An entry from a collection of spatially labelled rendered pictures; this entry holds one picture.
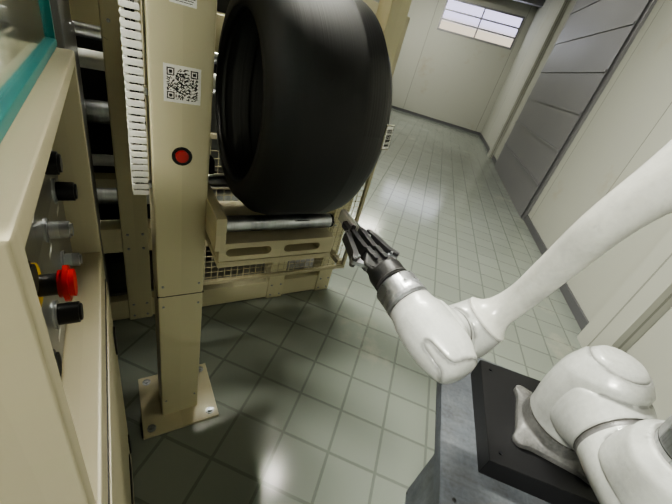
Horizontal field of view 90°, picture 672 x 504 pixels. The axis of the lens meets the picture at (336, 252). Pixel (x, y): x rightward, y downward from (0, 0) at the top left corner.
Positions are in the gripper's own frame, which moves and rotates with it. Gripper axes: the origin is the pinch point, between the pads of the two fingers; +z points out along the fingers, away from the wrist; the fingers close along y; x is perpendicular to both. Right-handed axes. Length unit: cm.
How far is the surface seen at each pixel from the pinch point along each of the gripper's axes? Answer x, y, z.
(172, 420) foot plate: 104, 36, 11
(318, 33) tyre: -33.7, 10.1, 18.1
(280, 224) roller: 14.6, 7.7, 18.4
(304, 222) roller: 14.4, 0.0, 18.5
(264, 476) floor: 100, 10, -21
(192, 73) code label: -18.3, 30.7, 30.6
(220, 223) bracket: 10.9, 25.6, 15.2
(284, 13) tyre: -34.7, 15.7, 23.2
